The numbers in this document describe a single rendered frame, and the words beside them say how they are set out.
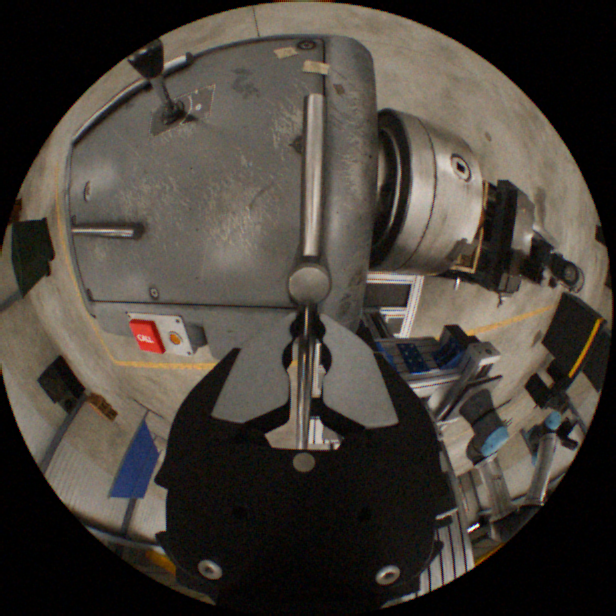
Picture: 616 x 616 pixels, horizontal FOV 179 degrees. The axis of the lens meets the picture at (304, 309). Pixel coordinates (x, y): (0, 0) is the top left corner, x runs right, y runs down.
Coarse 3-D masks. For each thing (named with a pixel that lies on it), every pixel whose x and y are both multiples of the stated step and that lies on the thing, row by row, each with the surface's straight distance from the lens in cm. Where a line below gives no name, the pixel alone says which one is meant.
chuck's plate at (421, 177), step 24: (384, 120) 39; (408, 120) 31; (408, 144) 27; (408, 168) 26; (432, 168) 27; (408, 192) 25; (432, 192) 26; (408, 216) 25; (384, 240) 32; (408, 240) 27; (384, 264) 31
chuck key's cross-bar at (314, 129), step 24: (312, 96) 12; (312, 120) 11; (312, 144) 10; (312, 168) 10; (312, 192) 10; (312, 216) 10; (312, 240) 10; (312, 312) 12; (312, 336) 13; (312, 360) 14; (312, 384) 15
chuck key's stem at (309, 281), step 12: (324, 252) 13; (300, 264) 9; (312, 264) 9; (324, 264) 10; (288, 276) 9; (300, 276) 9; (312, 276) 9; (324, 276) 9; (288, 288) 9; (300, 288) 9; (312, 288) 9; (324, 288) 9; (300, 300) 10; (312, 300) 10
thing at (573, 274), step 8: (544, 248) 138; (552, 248) 139; (544, 256) 137; (552, 256) 141; (560, 256) 156; (544, 264) 136; (552, 264) 143; (560, 264) 140; (568, 264) 138; (552, 272) 142; (560, 272) 139; (568, 272) 130; (576, 272) 136; (560, 280) 140; (568, 280) 136; (576, 280) 136; (584, 280) 154; (568, 288) 147; (576, 288) 146
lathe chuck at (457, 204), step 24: (432, 144) 29; (456, 144) 34; (456, 192) 29; (480, 192) 32; (432, 216) 27; (456, 216) 29; (432, 240) 29; (456, 240) 31; (408, 264) 32; (432, 264) 33
